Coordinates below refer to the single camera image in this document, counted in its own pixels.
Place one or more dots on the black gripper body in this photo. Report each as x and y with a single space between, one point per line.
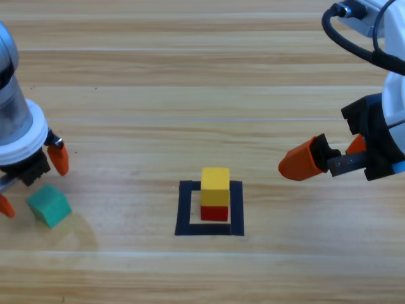
376 142
31 171

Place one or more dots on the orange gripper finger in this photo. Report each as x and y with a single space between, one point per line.
5 206
357 146
297 161
58 158

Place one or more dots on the green wooden cube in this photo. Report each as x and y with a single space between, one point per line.
47 204

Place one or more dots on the yellow wooden cube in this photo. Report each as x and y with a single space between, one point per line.
215 190

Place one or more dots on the red wooden cube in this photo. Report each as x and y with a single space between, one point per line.
214 212

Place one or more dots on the black tape square outline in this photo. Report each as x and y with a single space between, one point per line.
183 209

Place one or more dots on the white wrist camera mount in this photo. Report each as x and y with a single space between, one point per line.
360 22

